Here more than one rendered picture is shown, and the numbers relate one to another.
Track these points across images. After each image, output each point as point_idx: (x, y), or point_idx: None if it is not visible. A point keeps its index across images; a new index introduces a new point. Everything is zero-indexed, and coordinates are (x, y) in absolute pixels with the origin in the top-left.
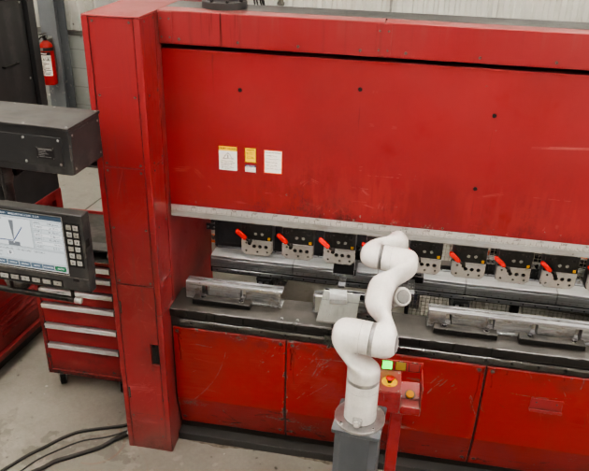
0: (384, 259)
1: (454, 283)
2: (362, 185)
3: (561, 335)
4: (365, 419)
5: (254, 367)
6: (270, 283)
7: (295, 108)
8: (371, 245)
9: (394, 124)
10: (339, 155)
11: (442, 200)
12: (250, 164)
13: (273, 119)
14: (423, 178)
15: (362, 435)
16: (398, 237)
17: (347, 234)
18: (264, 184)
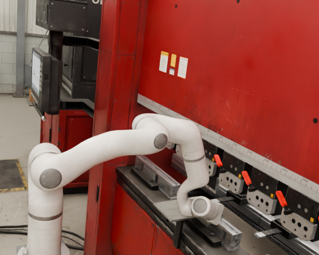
0: (137, 126)
1: None
2: (227, 97)
3: None
4: (30, 251)
5: (139, 238)
6: (197, 191)
7: (199, 20)
8: (143, 114)
9: (256, 36)
10: (217, 66)
11: (283, 128)
12: (172, 68)
13: (187, 30)
14: (271, 99)
15: None
16: (177, 121)
17: (211, 144)
18: (175, 86)
